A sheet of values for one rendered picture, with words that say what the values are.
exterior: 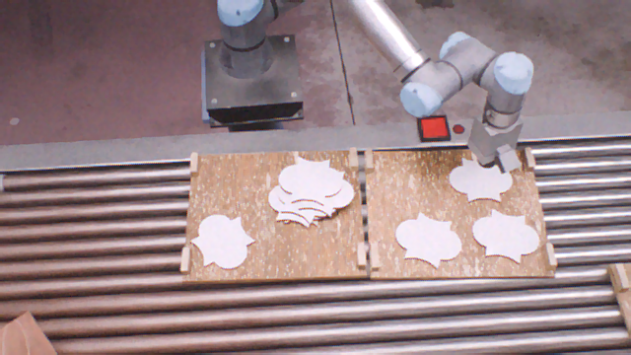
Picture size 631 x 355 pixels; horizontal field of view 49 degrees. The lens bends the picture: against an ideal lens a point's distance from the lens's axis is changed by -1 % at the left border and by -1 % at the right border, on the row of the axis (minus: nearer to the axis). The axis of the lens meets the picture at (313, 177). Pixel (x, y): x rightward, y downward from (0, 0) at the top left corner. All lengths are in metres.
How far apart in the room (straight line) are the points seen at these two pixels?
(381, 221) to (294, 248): 0.21
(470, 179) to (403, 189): 0.16
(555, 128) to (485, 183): 0.29
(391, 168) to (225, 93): 0.49
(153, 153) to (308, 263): 0.52
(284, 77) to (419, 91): 0.61
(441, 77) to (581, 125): 0.63
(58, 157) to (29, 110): 1.47
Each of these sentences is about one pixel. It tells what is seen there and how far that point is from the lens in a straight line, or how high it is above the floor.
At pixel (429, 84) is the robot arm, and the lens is 1.37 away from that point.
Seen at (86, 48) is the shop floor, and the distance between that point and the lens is 3.52.
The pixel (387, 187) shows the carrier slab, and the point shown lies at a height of 0.94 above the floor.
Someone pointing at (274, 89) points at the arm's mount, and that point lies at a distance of 1.86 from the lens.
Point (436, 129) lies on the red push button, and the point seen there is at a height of 0.93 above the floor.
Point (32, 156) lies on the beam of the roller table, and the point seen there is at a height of 0.92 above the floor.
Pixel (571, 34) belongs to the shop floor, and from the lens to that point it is 3.57.
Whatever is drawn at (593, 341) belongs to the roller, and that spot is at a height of 0.92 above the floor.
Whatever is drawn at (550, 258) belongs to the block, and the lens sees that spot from 1.61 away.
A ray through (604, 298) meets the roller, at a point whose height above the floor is 0.91.
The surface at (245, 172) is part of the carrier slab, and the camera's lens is 1.70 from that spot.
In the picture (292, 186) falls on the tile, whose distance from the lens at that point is 1.61.
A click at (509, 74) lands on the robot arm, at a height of 1.33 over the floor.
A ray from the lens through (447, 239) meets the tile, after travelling 1.60.
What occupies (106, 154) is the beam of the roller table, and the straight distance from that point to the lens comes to 1.84.
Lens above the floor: 2.31
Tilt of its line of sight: 55 degrees down
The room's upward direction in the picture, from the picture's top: 2 degrees counter-clockwise
